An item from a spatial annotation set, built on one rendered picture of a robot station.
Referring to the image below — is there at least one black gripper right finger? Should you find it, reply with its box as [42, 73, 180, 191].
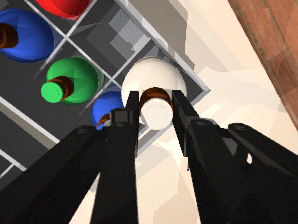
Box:
[172, 90, 298, 224]

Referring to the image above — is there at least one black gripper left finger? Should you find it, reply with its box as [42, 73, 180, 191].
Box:
[0, 90, 140, 224]

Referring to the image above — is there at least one red bottle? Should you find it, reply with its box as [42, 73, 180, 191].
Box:
[35, 0, 93, 22]

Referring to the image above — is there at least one grey divided crate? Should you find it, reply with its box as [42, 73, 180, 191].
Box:
[0, 0, 196, 143]
[0, 102, 56, 191]

